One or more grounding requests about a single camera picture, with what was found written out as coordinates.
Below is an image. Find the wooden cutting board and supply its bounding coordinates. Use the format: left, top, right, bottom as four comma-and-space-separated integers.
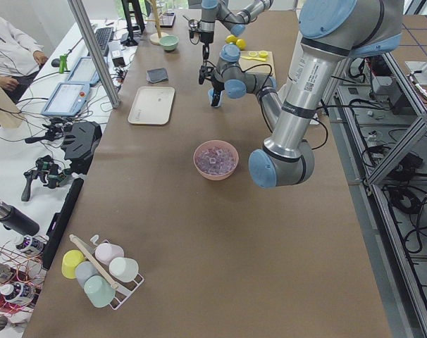
239, 51, 276, 78

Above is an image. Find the black plastic housing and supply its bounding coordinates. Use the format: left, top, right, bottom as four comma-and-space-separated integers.
61, 121, 102, 175

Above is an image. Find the yellow cup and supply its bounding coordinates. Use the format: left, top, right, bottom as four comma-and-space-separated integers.
61, 249, 85, 279

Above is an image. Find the cream rabbit tray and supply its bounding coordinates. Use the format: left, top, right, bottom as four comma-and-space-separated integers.
128, 86, 175, 125

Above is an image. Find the yellow lemon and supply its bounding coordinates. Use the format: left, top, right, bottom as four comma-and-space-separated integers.
235, 39, 247, 50
225, 35, 238, 44

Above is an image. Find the metal ice scoop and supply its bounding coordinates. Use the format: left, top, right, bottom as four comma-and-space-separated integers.
182, 14, 199, 31

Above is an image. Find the yellow plastic knife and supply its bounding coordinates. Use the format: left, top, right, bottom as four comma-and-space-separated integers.
240, 56, 267, 62

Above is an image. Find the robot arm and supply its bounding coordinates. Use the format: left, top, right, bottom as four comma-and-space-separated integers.
211, 1, 404, 188
199, 0, 273, 61

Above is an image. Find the seated person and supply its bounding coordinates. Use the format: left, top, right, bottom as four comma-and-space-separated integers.
0, 16, 48, 103

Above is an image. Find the mint green cup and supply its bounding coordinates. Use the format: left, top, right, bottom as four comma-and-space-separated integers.
84, 275, 116, 308

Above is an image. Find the wooden rack handle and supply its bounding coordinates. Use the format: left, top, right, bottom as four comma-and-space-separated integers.
69, 234, 119, 290

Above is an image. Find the pink cup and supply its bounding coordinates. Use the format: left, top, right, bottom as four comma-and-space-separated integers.
94, 242, 124, 265

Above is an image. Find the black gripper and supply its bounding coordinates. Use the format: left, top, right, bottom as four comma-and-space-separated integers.
199, 31, 214, 61
210, 75, 225, 106

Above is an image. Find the aluminium frame post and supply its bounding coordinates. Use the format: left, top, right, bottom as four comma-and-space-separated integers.
68, 0, 120, 108

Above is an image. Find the mint green bowl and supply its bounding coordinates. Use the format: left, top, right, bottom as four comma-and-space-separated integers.
159, 35, 179, 51

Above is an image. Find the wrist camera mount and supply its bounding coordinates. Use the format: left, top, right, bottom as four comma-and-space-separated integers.
198, 65, 215, 85

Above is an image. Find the pink bowl of ice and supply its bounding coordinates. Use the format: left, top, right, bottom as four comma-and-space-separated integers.
193, 140, 239, 181

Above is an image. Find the black thermos bottle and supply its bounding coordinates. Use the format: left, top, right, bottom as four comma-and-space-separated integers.
0, 200, 39, 236

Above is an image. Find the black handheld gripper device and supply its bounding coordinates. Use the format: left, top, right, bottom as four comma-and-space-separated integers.
21, 155, 73, 201

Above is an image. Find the black bar device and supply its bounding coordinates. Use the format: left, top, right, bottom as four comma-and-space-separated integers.
42, 178, 84, 271

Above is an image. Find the blue teach pendant far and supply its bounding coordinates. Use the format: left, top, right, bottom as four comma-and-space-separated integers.
67, 56, 99, 87

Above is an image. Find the light blue plastic cup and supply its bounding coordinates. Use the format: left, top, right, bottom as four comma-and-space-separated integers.
208, 88, 223, 108

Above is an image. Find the grey cup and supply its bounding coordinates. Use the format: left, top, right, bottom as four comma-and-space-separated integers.
75, 261, 99, 288

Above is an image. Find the green clamp tool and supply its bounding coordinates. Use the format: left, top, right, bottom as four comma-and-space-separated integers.
59, 54, 68, 74

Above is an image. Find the yellow lemon far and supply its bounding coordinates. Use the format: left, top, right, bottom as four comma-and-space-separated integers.
225, 35, 238, 44

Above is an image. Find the white wire cup rack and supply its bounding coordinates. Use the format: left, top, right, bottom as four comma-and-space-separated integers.
90, 234, 144, 310

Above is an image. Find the grey folded cloth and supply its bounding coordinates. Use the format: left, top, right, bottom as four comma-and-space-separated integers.
147, 68, 168, 84

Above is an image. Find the blue teach pendant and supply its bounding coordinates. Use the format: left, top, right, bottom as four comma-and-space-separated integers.
67, 56, 99, 87
42, 81, 90, 117

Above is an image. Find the black keyboard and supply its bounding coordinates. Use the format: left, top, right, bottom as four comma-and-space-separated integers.
94, 27, 113, 56

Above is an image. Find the wooden mug tree stand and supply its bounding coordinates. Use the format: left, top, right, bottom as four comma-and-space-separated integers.
146, 0, 168, 45

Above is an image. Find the yellow lemon near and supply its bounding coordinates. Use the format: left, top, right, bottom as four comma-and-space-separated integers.
235, 39, 247, 50

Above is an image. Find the blue teach pendant near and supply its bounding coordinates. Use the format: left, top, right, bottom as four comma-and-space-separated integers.
42, 81, 90, 117

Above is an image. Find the white cup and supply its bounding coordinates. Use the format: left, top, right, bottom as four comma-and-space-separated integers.
109, 257, 140, 282

